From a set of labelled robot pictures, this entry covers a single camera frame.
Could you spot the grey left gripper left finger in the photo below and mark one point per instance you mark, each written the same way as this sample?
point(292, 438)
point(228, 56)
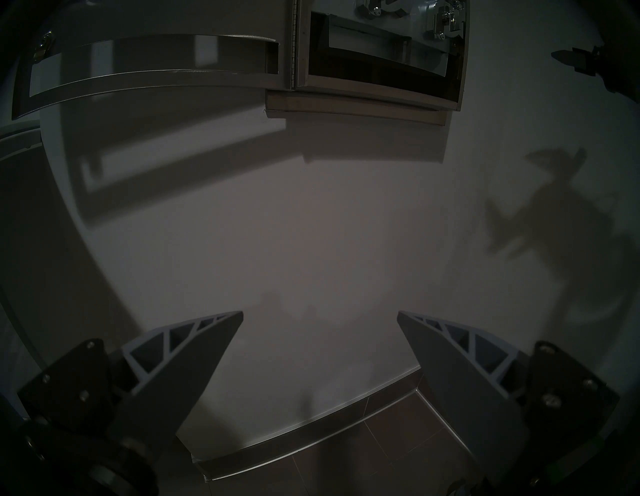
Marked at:
point(170, 380)

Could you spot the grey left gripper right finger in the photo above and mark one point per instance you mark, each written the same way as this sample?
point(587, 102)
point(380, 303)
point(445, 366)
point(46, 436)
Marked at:
point(465, 390)

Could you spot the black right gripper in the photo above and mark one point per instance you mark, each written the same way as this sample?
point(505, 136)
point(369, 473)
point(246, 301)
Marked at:
point(620, 70)

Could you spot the stainless steel dispenser door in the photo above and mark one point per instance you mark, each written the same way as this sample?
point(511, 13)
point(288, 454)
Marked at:
point(150, 20)

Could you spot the chrome dispenser push lever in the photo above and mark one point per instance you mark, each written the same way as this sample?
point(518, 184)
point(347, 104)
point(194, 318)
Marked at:
point(447, 20)
point(380, 7)

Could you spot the stainless steel dispenser cabinet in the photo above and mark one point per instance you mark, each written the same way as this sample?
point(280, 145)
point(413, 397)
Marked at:
point(375, 100)

